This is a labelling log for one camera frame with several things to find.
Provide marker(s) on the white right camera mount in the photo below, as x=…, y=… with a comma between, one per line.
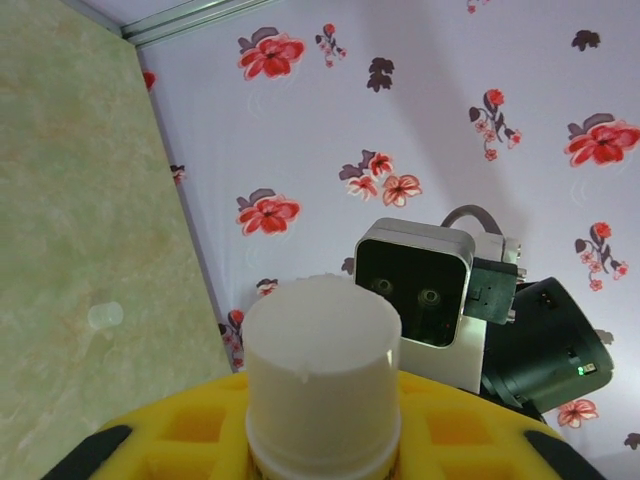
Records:
x=450, y=365

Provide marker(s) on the aluminium frame post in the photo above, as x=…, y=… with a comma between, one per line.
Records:
x=190, y=19

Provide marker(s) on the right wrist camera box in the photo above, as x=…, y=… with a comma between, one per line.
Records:
x=410, y=280

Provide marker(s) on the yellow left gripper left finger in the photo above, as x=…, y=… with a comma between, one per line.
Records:
x=190, y=435

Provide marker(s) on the white glue stick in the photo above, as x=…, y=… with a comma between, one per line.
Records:
x=320, y=350

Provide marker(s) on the translucent glue stick cap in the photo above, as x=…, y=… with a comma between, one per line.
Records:
x=105, y=316

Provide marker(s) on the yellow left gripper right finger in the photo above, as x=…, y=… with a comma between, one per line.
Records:
x=450, y=435

